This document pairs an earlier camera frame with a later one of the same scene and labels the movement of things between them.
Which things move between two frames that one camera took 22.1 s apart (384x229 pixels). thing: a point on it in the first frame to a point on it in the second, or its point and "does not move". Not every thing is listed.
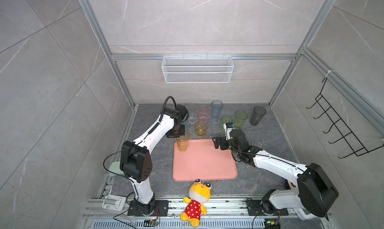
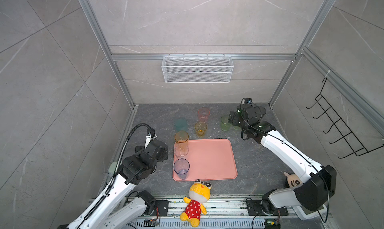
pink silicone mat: [201, 160] does not move
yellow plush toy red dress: [199, 192] does not move
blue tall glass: [216, 107] to [181, 167]
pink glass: [203, 114] does not move
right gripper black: [222, 139] to [235, 118]
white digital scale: [302, 215] does not move
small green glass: [226, 119] does not move
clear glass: [192, 120] to [181, 149]
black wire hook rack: [358, 148] does not move
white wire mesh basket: [197, 69] does not move
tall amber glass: [182, 141] does not move
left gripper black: [170, 135] to [138, 151]
